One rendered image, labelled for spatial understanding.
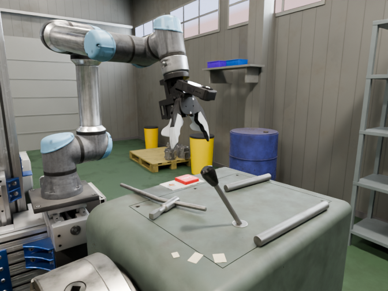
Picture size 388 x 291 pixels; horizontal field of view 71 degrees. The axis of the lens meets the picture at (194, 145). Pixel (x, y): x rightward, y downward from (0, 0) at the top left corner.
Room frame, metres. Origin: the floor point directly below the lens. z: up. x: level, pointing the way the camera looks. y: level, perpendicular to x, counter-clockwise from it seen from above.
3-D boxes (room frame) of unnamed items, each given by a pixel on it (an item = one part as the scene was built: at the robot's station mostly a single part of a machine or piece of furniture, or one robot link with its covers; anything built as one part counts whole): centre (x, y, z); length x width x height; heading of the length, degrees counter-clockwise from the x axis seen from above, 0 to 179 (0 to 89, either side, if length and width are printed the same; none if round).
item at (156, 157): (5.79, 0.75, 0.20); 1.39 x 0.99 x 0.39; 35
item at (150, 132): (7.11, 1.13, 0.29); 0.38 x 0.37 x 0.59; 126
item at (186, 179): (0.89, 0.02, 1.26); 0.06 x 0.06 x 0.02; 41
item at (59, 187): (1.02, 0.52, 1.21); 0.15 x 0.15 x 0.10
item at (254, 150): (3.77, -0.84, 0.50); 0.70 x 0.67 x 1.00; 125
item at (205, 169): (0.56, -0.03, 1.38); 0.04 x 0.03 x 0.05; 131
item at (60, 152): (1.03, 0.52, 1.33); 0.13 x 0.12 x 0.14; 138
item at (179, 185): (0.87, 0.04, 1.23); 0.13 x 0.08 x 0.06; 131
